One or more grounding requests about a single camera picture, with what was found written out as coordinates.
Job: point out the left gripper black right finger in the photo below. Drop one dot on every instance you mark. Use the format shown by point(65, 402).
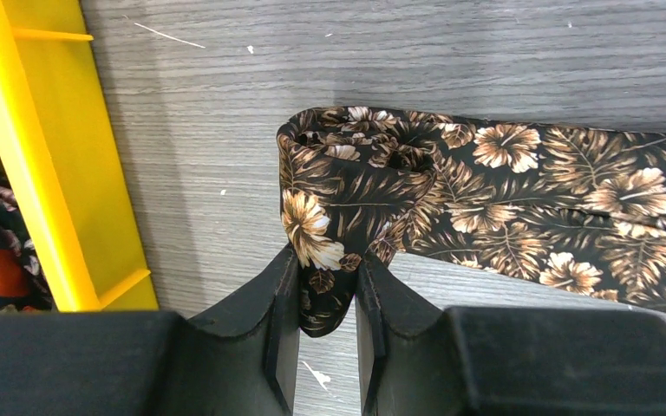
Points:
point(418, 359)

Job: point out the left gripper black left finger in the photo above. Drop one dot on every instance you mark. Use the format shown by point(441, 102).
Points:
point(239, 357)

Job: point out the brown floral tie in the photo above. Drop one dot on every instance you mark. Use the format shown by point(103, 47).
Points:
point(573, 208)

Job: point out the yellow plastic bin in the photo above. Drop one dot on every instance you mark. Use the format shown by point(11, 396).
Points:
point(58, 150)

